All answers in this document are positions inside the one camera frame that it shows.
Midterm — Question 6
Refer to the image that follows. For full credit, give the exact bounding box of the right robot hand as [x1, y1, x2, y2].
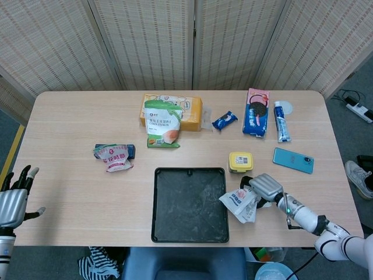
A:
[239, 173, 284, 209]

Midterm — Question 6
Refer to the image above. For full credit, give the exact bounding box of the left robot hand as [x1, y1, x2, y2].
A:
[0, 164, 47, 230]

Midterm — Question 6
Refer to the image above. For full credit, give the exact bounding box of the white castor sugar bag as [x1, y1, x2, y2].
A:
[218, 188, 263, 225]

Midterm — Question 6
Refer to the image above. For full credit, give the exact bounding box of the small blue cookie packet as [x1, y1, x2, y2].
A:
[212, 110, 238, 131]

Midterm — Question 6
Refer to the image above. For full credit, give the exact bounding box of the black square baking tray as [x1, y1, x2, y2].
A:
[150, 166, 230, 244]

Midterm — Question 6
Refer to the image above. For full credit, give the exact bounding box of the red white snack packet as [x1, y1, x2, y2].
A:
[93, 143, 134, 173]

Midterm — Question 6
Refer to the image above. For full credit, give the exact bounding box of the green tub yellow lid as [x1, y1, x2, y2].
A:
[228, 151, 254, 174]

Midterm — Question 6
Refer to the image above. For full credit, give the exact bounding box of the teal smartphone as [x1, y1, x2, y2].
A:
[272, 147, 315, 175]

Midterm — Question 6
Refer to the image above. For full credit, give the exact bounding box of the blue white toothpaste tube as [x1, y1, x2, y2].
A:
[273, 101, 292, 144]

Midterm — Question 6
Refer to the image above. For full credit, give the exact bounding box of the clear box with coloured cube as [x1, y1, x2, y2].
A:
[244, 247, 285, 263]

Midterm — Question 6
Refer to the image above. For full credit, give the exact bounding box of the blue pink cookie pack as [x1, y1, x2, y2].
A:
[242, 87, 270, 139]

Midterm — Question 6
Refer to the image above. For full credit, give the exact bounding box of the clear round disc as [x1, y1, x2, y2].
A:
[279, 100, 294, 116]

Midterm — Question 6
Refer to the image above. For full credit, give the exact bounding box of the light blue bucket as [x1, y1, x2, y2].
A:
[255, 261, 292, 280]

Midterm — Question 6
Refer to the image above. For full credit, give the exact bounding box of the clear plastic wrapper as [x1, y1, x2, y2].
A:
[202, 106, 215, 132]

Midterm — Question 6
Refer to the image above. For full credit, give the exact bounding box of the grey sneaker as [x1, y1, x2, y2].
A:
[344, 160, 373, 200]

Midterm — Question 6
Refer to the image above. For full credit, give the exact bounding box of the yellow tissue pack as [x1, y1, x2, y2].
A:
[138, 93, 203, 132]

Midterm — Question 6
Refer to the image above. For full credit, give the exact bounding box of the black floor object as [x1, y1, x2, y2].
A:
[357, 154, 373, 173]

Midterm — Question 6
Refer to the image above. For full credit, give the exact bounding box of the black white striped cloth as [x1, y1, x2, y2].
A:
[77, 246, 122, 280]

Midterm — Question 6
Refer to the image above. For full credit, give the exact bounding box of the dark blue chair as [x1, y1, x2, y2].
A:
[121, 247, 248, 280]

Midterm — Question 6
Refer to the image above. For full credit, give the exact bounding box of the green white corn starch bag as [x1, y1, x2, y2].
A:
[144, 100, 183, 149]

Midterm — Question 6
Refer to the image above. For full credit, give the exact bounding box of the white power strip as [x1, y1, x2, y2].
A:
[345, 97, 373, 124]

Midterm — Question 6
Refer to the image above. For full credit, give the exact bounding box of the woven folding screen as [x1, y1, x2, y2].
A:
[0, 0, 373, 115]

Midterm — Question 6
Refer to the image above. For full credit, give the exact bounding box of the black power cable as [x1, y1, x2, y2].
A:
[332, 89, 364, 107]

